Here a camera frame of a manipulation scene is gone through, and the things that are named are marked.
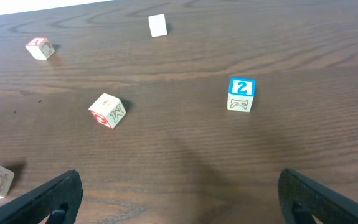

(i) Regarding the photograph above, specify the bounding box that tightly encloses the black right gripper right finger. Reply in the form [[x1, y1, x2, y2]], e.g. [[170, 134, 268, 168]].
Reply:
[[278, 169, 358, 224]]

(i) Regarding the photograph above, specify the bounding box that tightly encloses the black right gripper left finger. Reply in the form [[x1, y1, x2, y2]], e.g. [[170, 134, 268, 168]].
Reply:
[[0, 170, 83, 224]]

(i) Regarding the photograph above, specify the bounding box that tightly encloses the blue number 2 block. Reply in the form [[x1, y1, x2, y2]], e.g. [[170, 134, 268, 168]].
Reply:
[[227, 77, 255, 113]]

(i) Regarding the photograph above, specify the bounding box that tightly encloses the red letter I block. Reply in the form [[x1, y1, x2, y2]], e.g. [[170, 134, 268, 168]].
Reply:
[[25, 37, 55, 60]]

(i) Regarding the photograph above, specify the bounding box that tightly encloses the red-edged picture block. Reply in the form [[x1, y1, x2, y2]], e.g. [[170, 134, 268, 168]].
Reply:
[[88, 93, 126, 129]]

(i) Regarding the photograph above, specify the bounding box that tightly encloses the white picture block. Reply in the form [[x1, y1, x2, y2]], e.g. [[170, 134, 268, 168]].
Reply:
[[148, 14, 167, 37]]

